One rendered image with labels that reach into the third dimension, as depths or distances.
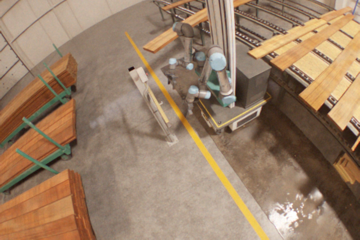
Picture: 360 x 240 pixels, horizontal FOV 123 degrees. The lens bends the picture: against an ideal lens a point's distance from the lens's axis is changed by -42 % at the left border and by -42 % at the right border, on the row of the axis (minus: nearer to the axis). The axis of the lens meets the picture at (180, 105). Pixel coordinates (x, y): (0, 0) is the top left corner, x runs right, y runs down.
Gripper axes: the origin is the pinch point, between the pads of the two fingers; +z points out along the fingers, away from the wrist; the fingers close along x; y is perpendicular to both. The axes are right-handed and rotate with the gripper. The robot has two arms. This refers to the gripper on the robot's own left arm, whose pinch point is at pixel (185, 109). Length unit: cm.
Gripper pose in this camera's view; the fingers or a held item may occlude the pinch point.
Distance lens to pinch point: 163.8
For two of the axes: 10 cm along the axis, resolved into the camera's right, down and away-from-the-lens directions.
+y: -9.4, 1.1, -3.3
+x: 2.9, 7.9, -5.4
